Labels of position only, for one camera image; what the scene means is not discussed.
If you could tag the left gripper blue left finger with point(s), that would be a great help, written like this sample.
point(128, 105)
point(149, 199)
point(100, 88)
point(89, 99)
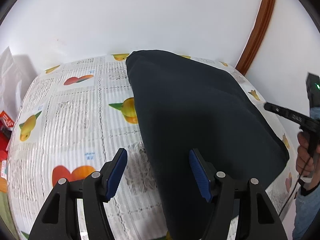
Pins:
point(114, 172)

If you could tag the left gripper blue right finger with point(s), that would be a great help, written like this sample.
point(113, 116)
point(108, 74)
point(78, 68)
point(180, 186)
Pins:
point(202, 174)

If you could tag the black sweatshirt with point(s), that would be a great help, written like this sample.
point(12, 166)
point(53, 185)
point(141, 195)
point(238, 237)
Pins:
point(182, 104)

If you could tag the blue denim sleeve forearm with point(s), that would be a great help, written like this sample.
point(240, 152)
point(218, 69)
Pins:
point(307, 206)

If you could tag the person's right hand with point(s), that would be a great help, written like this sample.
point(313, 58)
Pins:
point(304, 163)

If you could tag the fruit print tablecloth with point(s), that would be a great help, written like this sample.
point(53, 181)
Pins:
point(69, 124)

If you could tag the red paper shopping bag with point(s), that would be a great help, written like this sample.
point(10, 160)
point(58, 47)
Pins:
point(3, 134)

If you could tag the white plastic shopping bag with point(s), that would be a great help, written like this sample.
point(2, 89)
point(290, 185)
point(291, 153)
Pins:
point(17, 74)

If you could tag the brown wooden door frame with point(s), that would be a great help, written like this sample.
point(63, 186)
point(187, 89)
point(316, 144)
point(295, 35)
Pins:
point(256, 36)

